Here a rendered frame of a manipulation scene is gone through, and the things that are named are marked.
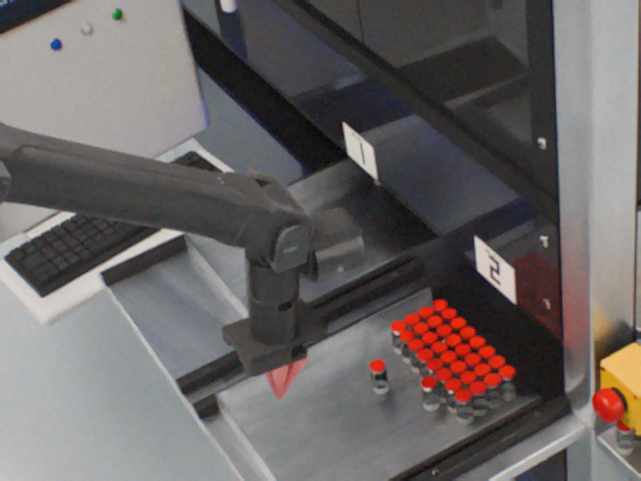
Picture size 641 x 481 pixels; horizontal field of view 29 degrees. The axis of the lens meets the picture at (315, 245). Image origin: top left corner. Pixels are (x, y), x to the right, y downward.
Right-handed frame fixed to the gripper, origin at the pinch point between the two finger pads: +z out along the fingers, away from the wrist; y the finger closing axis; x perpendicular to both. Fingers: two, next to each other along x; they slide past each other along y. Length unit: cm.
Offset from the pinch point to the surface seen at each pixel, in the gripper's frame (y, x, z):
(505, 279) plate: 35.5, 4.8, 1.2
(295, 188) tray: 31, 54, 13
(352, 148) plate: 36, 43, 2
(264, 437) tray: 3.8, 12.3, 19.9
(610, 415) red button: 32.6, -19.7, 3.7
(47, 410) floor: 2, 129, 110
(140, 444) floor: 16, 105, 107
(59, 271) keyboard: -4, 70, 27
